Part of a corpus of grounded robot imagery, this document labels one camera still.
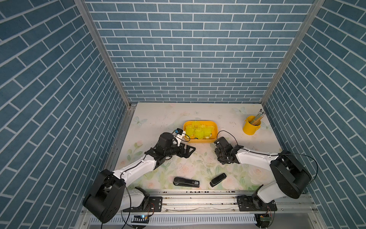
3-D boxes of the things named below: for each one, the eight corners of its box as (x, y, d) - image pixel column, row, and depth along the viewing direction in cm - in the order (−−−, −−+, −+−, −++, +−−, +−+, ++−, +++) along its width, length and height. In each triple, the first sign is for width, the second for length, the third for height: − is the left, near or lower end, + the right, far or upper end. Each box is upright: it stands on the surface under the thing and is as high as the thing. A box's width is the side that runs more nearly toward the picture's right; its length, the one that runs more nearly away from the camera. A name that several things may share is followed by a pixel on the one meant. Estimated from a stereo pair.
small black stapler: (211, 188, 81) (212, 186, 78) (208, 183, 83) (209, 181, 80) (226, 178, 85) (227, 176, 82) (223, 173, 86) (224, 171, 84)
